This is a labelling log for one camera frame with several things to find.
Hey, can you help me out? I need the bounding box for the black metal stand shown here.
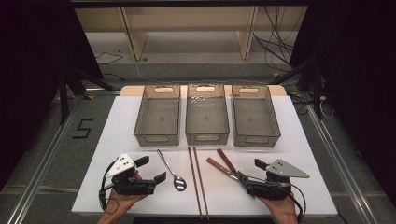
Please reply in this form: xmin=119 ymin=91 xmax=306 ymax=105
xmin=57 ymin=65 xmax=117 ymax=126
xmin=269 ymin=55 xmax=325 ymax=121

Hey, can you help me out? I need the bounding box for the black floor cable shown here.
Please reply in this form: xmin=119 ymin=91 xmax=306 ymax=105
xmin=94 ymin=50 xmax=125 ymax=81

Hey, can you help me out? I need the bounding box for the aluminium floor rail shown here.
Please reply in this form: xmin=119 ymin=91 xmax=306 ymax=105
xmin=306 ymin=104 xmax=380 ymax=224
xmin=6 ymin=92 xmax=86 ymax=224

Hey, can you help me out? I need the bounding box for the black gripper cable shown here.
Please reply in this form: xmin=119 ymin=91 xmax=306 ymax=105
xmin=98 ymin=161 xmax=120 ymax=216
xmin=288 ymin=183 xmax=307 ymax=224

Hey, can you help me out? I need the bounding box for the dark curtain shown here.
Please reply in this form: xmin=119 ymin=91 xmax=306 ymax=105
xmin=0 ymin=0 xmax=105 ymax=191
xmin=290 ymin=0 xmax=396 ymax=207

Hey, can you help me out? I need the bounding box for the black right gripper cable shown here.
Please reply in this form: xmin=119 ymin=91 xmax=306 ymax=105
xmin=288 ymin=183 xmax=307 ymax=224

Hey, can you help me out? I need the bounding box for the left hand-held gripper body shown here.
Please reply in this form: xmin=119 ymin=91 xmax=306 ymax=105
xmin=105 ymin=152 xmax=157 ymax=197

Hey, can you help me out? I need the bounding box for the smoky clear plastic bin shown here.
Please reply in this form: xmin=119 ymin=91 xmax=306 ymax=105
xmin=185 ymin=83 xmax=231 ymax=147
xmin=134 ymin=84 xmax=181 ymax=147
xmin=231 ymin=84 xmax=282 ymax=148

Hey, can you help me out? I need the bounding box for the light wooden shelf unit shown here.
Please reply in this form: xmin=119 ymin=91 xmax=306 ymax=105
xmin=74 ymin=6 xmax=309 ymax=62

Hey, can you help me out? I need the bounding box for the wooden-handled cutlery piece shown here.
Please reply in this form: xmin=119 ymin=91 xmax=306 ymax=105
xmin=216 ymin=147 xmax=247 ymax=187
xmin=205 ymin=156 xmax=250 ymax=191

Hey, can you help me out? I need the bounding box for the brown wooden chopstick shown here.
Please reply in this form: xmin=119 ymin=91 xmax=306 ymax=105
xmin=192 ymin=147 xmax=210 ymax=220
xmin=187 ymin=147 xmax=204 ymax=220

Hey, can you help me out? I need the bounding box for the person's right hand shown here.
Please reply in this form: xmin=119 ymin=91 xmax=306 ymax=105
xmin=257 ymin=192 xmax=298 ymax=219

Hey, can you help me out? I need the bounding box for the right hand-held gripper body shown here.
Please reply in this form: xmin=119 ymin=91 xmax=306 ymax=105
xmin=247 ymin=158 xmax=311 ymax=202

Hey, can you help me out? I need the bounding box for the metal spoon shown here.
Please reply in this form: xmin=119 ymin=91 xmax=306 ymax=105
xmin=156 ymin=148 xmax=188 ymax=192

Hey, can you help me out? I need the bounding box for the bundle of black cables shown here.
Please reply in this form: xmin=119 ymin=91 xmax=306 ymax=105
xmin=251 ymin=6 xmax=302 ymax=73

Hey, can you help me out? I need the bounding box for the person's left hand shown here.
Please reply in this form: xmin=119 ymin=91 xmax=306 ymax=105
xmin=104 ymin=173 xmax=148 ymax=218

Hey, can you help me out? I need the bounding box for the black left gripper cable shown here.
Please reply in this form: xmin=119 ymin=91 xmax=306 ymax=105
xmin=98 ymin=161 xmax=120 ymax=216

